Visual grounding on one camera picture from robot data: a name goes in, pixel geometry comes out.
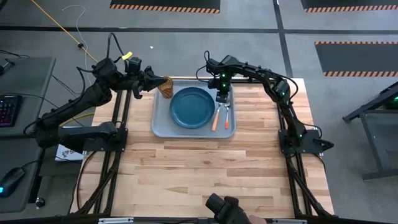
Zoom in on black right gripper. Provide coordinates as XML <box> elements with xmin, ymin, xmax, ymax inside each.
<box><xmin>215</xmin><ymin>72</ymin><xmax>233</xmax><ymax>104</ymax></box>

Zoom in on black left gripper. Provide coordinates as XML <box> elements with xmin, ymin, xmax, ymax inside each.
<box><xmin>130</xmin><ymin>65</ymin><xmax>169</xmax><ymax>100</ymax></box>

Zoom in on yellow brown patterned cup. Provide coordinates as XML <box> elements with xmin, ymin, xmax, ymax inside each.
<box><xmin>157</xmin><ymin>76</ymin><xmax>174</xmax><ymax>100</ymax></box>

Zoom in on spoon with red-orange handle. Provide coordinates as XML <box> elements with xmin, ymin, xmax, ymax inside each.
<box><xmin>224</xmin><ymin>102</ymin><xmax>231</xmax><ymax>130</ymax></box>

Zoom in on fork with orange handle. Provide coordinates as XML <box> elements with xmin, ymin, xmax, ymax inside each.
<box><xmin>211</xmin><ymin>102</ymin><xmax>223</xmax><ymax>132</ymax></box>

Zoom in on blue round plate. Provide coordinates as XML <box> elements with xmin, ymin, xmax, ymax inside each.
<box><xmin>169</xmin><ymin>86</ymin><xmax>216</xmax><ymax>129</ymax></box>

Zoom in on grey plastic tray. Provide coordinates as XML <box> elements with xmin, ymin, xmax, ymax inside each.
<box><xmin>150</xmin><ymin>78</ymin><xmax>237</xmax><ymax>139</ymax></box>

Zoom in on black striped floor mat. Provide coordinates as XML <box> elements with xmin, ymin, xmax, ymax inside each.
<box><xmin>109</xmin><ymin>0</ymin><xmax>221</xmax><ymax>14</ymax></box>
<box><xmin>300</xmin><ymin>0</ymin><xmax>398</xmax><ymax>14</ymax></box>
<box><xmin>314</xmin><ymin>40</ymin><xmax>398</xmax><ymax>78</ymax></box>

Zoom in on white printed paper box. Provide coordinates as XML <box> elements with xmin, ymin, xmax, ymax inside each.
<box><xmin>55</xmin><ymin>143</ymin><xmax>87</xmax><ymax>163</ymax></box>

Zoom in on person's hand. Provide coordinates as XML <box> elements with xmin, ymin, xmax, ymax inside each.
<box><xmin>248</xmin><ymin>214</ymin><xmax>268</xmax><ymax>224</ymax></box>

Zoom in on grey desk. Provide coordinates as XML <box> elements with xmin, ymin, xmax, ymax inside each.
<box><xmin>0</xmin><ymin>56</ymin><xmax>57</xmax><ymax>214</ymax></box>

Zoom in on black backlit keyboard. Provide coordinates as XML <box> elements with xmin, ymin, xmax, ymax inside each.
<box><xmin>0</xmin><ymin>94</ymin><xmax>24</xmax><ymax>129</ymax></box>

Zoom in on black metal stand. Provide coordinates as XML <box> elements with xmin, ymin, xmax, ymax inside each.
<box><xmin>341</xmin><ymin>80</ymin><xmax>398</xmax><ymax>182</ymax></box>

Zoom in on black computer mouse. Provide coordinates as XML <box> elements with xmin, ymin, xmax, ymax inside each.
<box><xmin>0</xmin><ymin>167</ymin><xmax>26</xmax><ymax>198</ymax></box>

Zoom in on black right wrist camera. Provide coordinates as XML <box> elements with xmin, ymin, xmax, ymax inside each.
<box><xmin>207</xmin><ymin>77</ymin><xmax>222</xmax><ymax>90</ymax></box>

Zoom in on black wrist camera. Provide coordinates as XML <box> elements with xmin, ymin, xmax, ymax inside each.
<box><xmin>127</xmin><ymin>56</ymin><xmax>143</xmax><ymax>76</ymax></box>
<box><xmin>207</xmin><ymin>77</ymin><xmax>222</xmax><ymax>90</ymax></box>

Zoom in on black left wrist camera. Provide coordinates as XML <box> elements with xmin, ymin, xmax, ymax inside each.
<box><xmin>127</xmin><ymin>56</ymin><xmax>143</xmax><ymax>76</ymax></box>

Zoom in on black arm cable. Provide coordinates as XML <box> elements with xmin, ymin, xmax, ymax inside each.
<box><xmin>106</xmin><ymin>32</ymin><xmax>126</xmax><ymax>60</ymax></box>

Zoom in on white cable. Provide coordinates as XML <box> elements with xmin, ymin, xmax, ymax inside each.
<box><xmin>61</xmin><ymin>4</ymin><xmax>91</xmax><ymax>60</ymax></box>

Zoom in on black metal rig frame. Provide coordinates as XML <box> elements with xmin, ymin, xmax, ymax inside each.
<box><xmin>67</xmin><ymin>76</ymin><xmax>337</xmax><ymax>224</ymax></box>

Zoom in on yellow cable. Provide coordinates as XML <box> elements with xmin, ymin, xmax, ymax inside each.
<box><xmin>30</xmin><ymin>0</ymin><xmax>99</xmax><ymax>127</ymax></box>

